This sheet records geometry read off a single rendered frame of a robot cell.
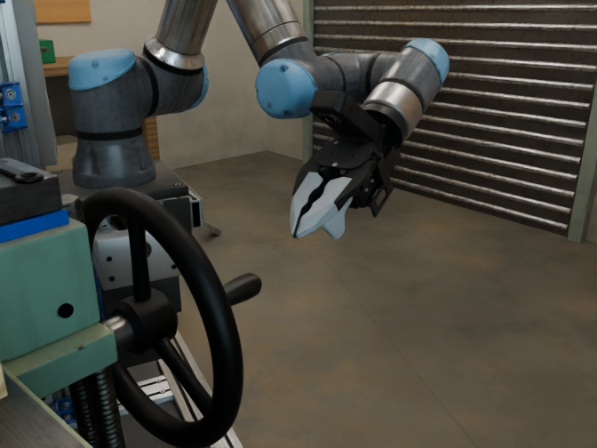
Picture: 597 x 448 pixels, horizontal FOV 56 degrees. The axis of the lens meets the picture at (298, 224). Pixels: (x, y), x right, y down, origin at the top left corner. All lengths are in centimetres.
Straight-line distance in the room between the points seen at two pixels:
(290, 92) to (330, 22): 337
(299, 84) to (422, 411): 128
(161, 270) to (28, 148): 40
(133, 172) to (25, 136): 26
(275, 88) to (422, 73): 20
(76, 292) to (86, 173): 61
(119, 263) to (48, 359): 51
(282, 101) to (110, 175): 43
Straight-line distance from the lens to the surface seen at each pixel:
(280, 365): 194
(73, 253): 47
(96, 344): 49
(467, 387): 193
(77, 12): 394
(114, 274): 97
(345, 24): 398
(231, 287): 53
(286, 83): 71
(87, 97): 105
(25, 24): 145
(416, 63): 79
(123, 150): 105
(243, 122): 463
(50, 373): 48
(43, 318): 48
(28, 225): 46
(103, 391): 60
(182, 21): 107
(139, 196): 55
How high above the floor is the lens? 112
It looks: 21 degrees down
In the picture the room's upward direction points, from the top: straight up
